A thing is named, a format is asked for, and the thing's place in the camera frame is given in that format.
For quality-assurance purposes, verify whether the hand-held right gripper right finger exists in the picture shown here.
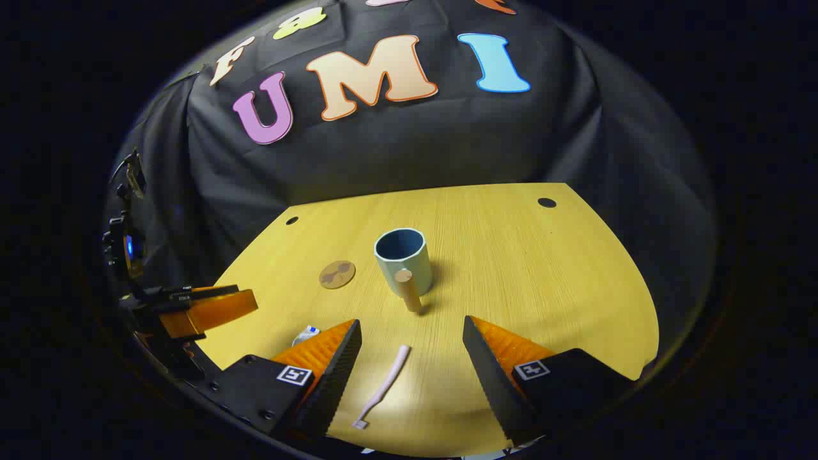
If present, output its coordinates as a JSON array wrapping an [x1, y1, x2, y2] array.
[[463, 315, 640, 448]]

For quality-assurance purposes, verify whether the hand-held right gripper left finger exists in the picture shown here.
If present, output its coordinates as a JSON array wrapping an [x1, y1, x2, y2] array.
[[185, 319, 363, 443]]

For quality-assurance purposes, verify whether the white toothbrush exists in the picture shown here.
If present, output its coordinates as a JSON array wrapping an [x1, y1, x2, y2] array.
[[353, 345, 411, 430]]

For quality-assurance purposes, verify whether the round cork coaster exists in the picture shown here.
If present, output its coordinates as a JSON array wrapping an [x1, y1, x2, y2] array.
[[319, 260, 357, 290]]

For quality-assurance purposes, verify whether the pale green cup wooden handle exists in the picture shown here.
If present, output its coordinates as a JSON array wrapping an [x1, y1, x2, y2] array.
[[374, 228, 433, 314]]

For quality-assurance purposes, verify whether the yellow wooden desktop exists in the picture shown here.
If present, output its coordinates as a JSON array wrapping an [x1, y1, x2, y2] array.
[[195, 183, 660, 457]]

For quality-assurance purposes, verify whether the black backdrop cloth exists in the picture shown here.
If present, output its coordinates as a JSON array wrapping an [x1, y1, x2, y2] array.
[[105, 0, 716, 378]]

